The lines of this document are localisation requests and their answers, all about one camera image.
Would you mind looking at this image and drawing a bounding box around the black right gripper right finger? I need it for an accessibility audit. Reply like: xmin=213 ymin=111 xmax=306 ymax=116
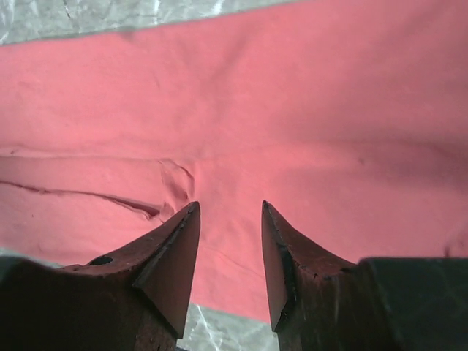
xmin=261 ymin=202 xmax=467 ymax=350

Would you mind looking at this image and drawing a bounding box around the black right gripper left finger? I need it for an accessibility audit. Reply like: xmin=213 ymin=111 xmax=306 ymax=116
xmin=1 ymin=202 xmax=200 ymax=350

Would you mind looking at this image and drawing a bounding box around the red t-shirt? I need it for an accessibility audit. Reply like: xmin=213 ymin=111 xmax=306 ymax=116
xmin=1 ymin=1 xmax=467 ymax=320

